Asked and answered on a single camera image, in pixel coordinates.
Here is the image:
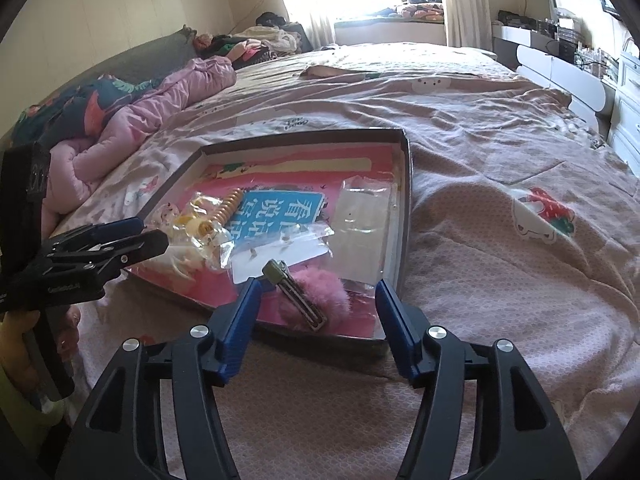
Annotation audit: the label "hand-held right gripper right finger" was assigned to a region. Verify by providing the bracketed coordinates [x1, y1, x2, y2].
[375, 279, 583, 480]

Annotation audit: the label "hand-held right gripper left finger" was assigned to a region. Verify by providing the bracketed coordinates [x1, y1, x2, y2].
[55, 276, 263, 480]

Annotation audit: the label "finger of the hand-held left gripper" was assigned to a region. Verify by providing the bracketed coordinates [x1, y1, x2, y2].
[50, 216, 143, 256]
[75, 230, 170, 281]

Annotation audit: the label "pink speckled claw clip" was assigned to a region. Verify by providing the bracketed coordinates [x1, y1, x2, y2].
[152, 202, 178, 228]

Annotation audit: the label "clear bag of hair clips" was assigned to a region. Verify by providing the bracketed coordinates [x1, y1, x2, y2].
[150, 190, 246, 286]

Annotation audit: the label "dark grey cardboard box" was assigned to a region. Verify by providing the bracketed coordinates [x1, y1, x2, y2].
[125, 127, 413, 361]

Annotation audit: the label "bagged grey ear stud card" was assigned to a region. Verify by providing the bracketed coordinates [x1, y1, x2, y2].
[231, 224, 337, 287]

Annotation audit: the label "pink pompom hair clip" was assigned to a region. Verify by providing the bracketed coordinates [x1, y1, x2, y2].
[262, 259, 346, 333]

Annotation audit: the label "beige toothed hair clip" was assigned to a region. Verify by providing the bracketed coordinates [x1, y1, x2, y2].
[214, 189, 246, 226]

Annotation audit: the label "person's left hand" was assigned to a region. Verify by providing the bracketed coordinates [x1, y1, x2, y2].
[52, 304, 82, 362]

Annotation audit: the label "pink book with blue label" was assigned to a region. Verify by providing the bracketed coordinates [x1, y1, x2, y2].
[127, 160, 401, 341]

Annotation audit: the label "empty clear plastic bag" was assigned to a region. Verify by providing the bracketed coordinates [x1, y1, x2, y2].
[334, 176, 392, 283]

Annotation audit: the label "pink quilt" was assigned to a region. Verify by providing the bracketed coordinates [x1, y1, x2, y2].
[42, 56, 238, 216]

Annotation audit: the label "dark floral blanket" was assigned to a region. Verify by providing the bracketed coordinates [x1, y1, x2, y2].
[10, 74, 166, 143]

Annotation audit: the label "grey headboard cushion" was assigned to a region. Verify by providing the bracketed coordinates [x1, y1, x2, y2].
[60, 24, 198, 91]

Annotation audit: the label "pile of clothes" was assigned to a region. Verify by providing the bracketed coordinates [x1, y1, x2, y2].
[195, 11, 313, 68]

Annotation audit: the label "sheer white curtain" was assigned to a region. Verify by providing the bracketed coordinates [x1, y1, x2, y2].
[270, 0, 338, 51]

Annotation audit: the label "white window seat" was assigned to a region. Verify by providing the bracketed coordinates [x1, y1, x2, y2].
[332, 17, 446, 46]

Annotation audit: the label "white bed footboard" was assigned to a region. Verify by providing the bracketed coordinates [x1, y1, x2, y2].
[515, 44, 618, 133]

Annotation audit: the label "white dresser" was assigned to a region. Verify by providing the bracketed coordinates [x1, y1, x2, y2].
[607, 50, 640, 171]

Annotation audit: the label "clothes on window seat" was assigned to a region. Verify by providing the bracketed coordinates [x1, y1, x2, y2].
[395, 0, 446, 21]

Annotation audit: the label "cream curtain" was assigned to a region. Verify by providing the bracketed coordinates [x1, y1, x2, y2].
[437, 0, 493, 51]

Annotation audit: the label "black box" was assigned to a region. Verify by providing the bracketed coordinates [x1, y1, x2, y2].
[497, 10, 538, 28]

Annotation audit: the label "clear acrylic organizer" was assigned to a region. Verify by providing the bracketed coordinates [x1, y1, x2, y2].
[575, 47, 618, 78]

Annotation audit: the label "cloud shaped mirror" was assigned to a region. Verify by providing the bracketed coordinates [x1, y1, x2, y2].
[524, 0, 556, 21]

